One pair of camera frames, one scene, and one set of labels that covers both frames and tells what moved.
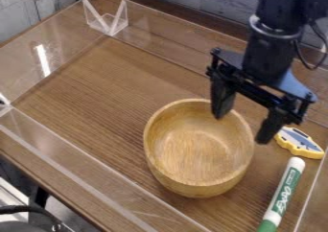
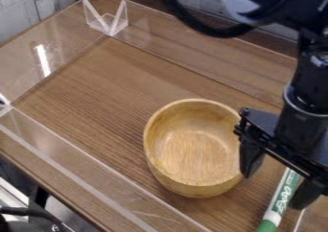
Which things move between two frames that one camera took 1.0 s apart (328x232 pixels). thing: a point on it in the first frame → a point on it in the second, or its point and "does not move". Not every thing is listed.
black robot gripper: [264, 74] → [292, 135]
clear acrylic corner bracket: [110, 24] does not move
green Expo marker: [283, 196] does not move
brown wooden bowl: [199, 154] does not move
